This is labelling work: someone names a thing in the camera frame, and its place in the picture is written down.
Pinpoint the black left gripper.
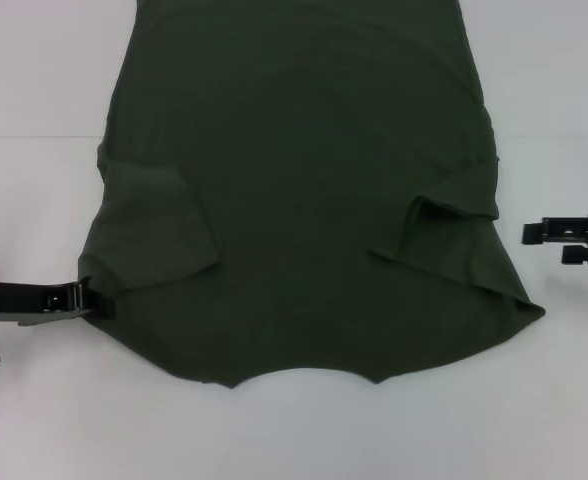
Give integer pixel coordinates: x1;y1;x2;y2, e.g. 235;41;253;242
0;279;118;321

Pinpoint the dark green t-shirt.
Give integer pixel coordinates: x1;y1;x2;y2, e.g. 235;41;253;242
77;0;547;392

